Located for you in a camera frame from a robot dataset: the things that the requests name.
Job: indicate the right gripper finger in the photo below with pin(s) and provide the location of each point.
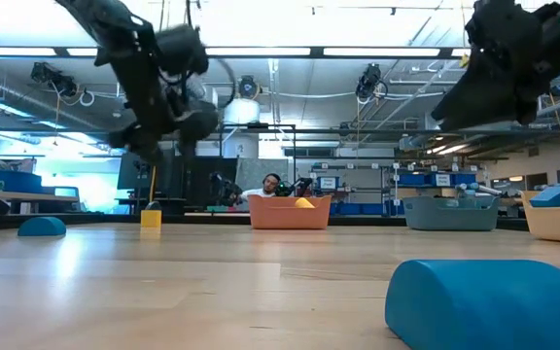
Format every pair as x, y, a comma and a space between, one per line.
474, 109

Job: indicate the blue half-cylinder block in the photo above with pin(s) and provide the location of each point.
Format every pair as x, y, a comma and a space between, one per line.
479, 311
42, 228

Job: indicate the dark computer monitor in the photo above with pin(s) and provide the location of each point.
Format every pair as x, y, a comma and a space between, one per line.
127, 175

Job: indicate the white cylindrical tank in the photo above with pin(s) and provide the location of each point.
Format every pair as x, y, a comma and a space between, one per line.
241, 112

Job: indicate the yellow cube block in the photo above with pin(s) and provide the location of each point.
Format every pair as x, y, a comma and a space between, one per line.
151, 220

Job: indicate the grey panel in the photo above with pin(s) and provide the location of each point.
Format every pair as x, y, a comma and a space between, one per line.
253, 167

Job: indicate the black ceiling device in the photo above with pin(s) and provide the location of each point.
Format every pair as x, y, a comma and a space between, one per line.
54, 78
370, 80
248, 87

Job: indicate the person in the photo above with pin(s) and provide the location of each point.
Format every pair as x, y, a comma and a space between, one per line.
270, 184

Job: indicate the metal shelving rack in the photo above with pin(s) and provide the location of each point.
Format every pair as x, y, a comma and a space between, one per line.
382, 167

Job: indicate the grey-blue plastic bin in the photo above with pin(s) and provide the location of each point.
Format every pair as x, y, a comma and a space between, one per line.
450, 216

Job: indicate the orange plastic bin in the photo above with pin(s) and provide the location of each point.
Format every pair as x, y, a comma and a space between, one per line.
285, 216

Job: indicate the blue storage crate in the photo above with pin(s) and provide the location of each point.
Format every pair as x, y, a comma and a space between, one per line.
15, 182

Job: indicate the yellow plastic bin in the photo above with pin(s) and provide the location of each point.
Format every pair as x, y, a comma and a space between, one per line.
557, 226

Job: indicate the black overhead beam with lights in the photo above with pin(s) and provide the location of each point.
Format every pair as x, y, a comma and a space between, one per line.
317, 51

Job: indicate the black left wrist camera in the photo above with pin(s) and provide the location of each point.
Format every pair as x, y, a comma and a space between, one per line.
183, 48

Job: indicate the black aluminium table frame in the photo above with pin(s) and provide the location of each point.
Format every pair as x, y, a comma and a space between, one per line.
382, 221

